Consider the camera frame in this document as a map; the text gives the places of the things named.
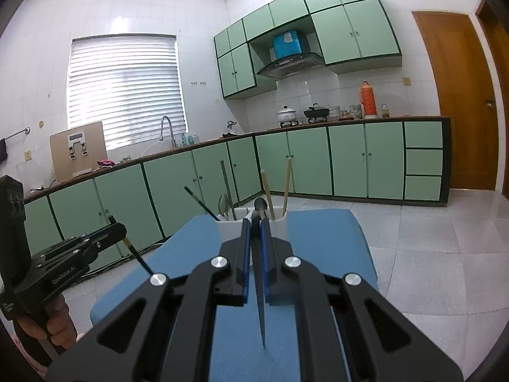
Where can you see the steel kitchen faucet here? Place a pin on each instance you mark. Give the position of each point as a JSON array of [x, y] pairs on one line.
[[167, 121]]

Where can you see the white lidded pot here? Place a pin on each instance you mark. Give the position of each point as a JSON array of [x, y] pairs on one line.
[[287, 116]]

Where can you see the wooden door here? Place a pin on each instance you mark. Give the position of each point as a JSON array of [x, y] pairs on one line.
[[499, 67], [457, 107]]

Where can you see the range hood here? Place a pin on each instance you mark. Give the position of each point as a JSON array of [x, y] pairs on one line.
[[290, 65]]

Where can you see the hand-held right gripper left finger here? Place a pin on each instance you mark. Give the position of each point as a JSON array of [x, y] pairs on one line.
[[247, 262]]

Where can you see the brown cardboard box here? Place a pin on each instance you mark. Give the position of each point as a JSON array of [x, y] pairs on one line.
[[79, 155]]

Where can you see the large steel spoon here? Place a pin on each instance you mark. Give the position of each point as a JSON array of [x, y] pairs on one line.
[[224, 207]]

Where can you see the small steel spoon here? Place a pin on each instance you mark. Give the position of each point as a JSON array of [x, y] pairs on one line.
[[260, 286]]

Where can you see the teal soap bottle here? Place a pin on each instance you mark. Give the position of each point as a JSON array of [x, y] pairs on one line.
[[187, 139]]

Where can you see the blue box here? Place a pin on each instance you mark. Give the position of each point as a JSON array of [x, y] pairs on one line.
[[290, 43]]

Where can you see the green ceramic jar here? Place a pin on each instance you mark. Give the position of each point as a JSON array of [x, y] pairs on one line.
[[355, 111]]

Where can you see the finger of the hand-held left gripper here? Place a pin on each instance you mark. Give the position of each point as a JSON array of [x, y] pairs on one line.
[[67, 262], [105, 234]]

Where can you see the wall towel bar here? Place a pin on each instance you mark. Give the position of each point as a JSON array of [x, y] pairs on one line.
[[18, 132]]

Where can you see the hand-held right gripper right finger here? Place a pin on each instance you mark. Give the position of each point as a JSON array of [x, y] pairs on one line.
[[265, 270]]

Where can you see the blue table mat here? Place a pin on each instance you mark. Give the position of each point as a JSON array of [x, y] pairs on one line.
[[338, 246]]

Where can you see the metal kettle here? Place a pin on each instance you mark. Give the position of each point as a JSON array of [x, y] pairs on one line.
[[232, 126]]

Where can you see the row of wall hooks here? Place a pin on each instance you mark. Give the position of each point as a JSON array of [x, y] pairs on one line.
[[199, 83]]

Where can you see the red cloth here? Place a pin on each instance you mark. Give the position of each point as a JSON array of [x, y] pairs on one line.
[[106, 162]]

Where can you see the black wok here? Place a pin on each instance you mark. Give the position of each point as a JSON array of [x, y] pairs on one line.
[[317, 112]]

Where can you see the green wall cabinets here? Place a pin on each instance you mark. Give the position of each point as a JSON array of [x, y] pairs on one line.
[[274, 14], [238, 71], [358, 32]]

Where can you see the white utensil holder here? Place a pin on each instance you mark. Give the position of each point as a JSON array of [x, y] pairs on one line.
[[230, 229]]

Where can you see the white window blinds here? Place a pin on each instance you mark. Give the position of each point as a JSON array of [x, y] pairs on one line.
[[127, 91]]

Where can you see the patterned ceramic jar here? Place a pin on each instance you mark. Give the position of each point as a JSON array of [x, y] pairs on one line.
[[334, 112]]

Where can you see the small glass jar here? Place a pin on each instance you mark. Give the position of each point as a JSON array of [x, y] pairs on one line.
[[384, 110]]

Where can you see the green drawer unit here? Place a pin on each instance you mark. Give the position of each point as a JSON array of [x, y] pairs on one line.
[[423, 163]]

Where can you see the black chopstick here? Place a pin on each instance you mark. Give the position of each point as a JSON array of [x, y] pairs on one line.
[[201, 203], [139, 256]]

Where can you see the dark hanging cloth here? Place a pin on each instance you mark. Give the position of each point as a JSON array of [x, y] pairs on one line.
[[3, 149]]

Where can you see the orange thermos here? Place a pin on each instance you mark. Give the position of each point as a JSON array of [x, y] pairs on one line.
[[368, 99]]

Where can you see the person's left forearm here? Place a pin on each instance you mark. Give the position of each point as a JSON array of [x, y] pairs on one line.
[[24, 352]]

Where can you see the green base cabinets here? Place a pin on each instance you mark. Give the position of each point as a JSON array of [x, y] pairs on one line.
[[358, 159]]

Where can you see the person's left hand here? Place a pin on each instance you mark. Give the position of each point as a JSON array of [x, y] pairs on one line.
[[59, 320]]

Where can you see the grey chopstick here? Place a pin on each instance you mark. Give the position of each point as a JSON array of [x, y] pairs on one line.
[[227, 187]]

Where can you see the bamboo chopstick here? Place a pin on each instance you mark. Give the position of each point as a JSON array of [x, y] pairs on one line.
[[287, 187], [267, 195]]

